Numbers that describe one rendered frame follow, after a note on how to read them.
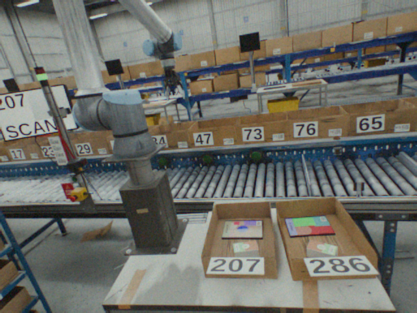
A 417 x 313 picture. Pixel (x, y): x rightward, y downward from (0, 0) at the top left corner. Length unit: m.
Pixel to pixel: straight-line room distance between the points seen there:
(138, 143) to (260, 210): 0.69
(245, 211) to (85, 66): 1.00
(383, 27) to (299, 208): 5.69
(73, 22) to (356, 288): 1.44
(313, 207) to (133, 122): 0.93
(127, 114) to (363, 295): 1.06
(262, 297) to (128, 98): 0.89
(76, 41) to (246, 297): 1.18
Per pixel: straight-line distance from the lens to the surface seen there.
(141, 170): 1.17
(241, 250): 1.14
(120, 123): 1.11
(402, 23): 6.85
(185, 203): 1.67
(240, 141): 2.03
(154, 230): 1.27
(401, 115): 2.11
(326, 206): 1.39
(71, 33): 1.28
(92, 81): 1.26
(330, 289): 1.09
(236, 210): 1.37
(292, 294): 1.06
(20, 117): 2.12
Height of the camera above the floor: 1.55
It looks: 20 degrees down
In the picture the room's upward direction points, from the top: 10 degrees counter-clockwise
